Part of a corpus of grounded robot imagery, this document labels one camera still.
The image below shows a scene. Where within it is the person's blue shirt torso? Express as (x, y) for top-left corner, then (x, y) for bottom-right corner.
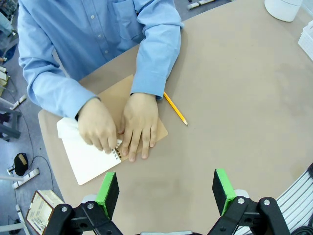
(17, 0), (177, 81)

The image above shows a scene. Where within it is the cardboard box on floor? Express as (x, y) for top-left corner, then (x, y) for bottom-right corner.
(25, 190), (65, 235)

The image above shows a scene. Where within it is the kraft spiral notebook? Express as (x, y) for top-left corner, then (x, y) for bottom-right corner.
(56, 74), (169, 186)

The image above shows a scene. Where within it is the white perforated plastic basket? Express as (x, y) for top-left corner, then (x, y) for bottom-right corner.
(297, 21), (313, 62)

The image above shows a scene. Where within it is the white table leg foot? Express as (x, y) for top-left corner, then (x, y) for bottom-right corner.
(9, 94), (27, 110)
(187, 0), (216, 10)
(11, 168), (40, 190)

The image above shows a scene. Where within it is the grey aluminium rail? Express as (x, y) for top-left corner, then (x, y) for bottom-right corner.
(234, 163), (313, 235)

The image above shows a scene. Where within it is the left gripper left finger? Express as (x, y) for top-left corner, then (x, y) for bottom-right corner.
(45, 172), (124, 235)

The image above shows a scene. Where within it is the person's right forearm blue sleeve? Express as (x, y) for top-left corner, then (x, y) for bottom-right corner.
(26, 70), (101, 120)

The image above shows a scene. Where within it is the person's right hand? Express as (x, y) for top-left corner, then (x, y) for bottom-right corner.
(77, 97), (118, 155)

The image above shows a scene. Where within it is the person's left forearm blue sleeve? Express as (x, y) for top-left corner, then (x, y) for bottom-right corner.
(130, 14), (184, 100)

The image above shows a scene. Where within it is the white cylindrical bin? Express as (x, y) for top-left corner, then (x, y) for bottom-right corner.
(264, 0), (303, 23)

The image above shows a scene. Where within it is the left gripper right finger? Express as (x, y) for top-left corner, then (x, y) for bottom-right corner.
(207, 168), (291, 235)

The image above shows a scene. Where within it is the person's left hand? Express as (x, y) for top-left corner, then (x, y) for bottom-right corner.
(118, 92), (159, 163)

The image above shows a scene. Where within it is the grey stool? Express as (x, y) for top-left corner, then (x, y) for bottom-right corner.
(0, 97), (22, 142)

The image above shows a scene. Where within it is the yellow pencil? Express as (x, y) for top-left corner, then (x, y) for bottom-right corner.
(163, 92), (189, 127)

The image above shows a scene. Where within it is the black cable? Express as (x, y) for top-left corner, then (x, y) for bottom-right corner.
(290, 226), (313, 235)

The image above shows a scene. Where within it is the black disc with tape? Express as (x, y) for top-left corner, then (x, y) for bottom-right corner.
(13, 153), (29, 177)

